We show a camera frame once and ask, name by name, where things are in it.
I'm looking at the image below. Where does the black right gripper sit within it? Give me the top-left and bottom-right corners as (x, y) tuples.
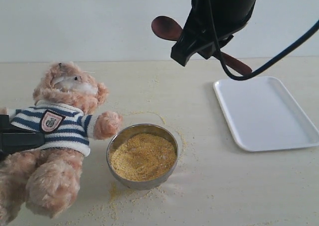
(170, 0), (256, 67)

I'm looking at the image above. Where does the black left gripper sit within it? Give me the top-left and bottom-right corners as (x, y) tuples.
(0, 114), (45, 161)

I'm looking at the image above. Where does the dark red wooden spoon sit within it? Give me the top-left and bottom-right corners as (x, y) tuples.
(151, 15), (252, 76)

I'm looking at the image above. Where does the tan teddy bear striped sweater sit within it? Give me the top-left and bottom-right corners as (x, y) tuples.
(0, 62), (122, 226)

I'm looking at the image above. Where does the white plastic tray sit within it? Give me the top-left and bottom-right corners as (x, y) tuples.
(213, 76), (319, 152)

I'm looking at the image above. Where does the yellow millet grain in bowl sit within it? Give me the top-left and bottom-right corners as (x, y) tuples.
(111, 133), (177, 182)

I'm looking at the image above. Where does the steel bowl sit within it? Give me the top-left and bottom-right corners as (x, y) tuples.
(106, 123), (179, 190)

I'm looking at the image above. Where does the black camera cable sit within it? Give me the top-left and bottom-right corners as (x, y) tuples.
(203, 0), (319, 82)

